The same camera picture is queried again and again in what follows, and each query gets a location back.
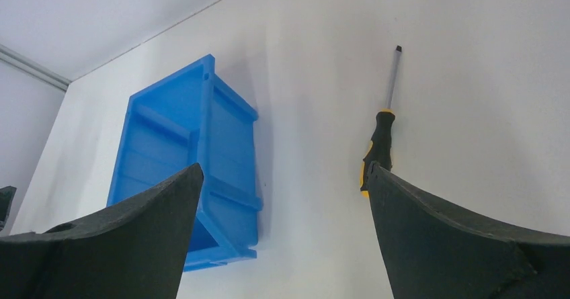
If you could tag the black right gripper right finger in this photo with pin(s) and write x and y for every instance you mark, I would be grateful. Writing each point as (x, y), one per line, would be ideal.
(433, 248)

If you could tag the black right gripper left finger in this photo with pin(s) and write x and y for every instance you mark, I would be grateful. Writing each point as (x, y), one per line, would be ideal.
(133, 249)

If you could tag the black yellow screwdriver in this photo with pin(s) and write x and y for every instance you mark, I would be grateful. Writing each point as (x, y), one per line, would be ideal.
(379, 148)

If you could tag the blue plastic bin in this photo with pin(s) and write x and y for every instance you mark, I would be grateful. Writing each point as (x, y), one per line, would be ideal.
(193, 116)

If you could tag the dark object at left edge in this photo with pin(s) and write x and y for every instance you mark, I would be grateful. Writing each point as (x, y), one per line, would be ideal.
(6, 197)

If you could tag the grey metal rail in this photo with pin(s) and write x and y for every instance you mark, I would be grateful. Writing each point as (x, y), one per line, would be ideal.
(27, 66)

